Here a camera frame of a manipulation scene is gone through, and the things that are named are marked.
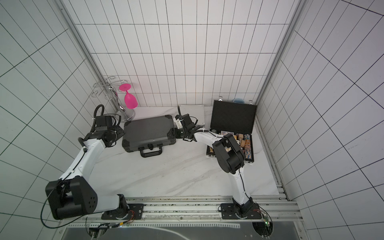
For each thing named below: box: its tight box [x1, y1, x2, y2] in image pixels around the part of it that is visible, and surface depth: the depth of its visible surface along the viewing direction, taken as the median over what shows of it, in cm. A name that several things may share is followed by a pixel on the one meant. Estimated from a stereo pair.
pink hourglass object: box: [119, 83, 138, 109], surface depth 102 cm
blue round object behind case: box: [234, 97, 245, 104], surface depth 117 cm
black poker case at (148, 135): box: [122, 115, 176, 158], surface depth 95 cm
